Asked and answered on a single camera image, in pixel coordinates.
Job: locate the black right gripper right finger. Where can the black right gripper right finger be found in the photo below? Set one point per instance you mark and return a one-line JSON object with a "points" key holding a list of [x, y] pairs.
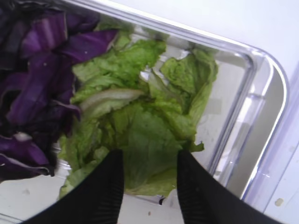
{"points": [[270, 196]]}

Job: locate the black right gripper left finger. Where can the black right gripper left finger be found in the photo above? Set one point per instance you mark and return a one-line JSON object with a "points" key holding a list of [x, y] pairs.
{"points": [[96, 200]]}

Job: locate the green lettuce pile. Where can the green lettuce pile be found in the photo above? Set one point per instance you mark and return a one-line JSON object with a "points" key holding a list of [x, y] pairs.
{"points": [[137, 99]]}

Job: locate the cream metal tray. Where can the cream metal tray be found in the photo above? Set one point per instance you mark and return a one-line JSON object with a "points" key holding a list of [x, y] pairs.
{"points": [[266, 130]]}

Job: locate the clear plastic salad container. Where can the clear plastic salad container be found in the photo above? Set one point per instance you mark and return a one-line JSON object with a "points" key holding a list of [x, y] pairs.
{"points": [[107, 114]]}

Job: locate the purple cabbage leaves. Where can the purple cabbage leaves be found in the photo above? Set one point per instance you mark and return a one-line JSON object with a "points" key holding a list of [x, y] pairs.
{"points": [[39, 46]]}

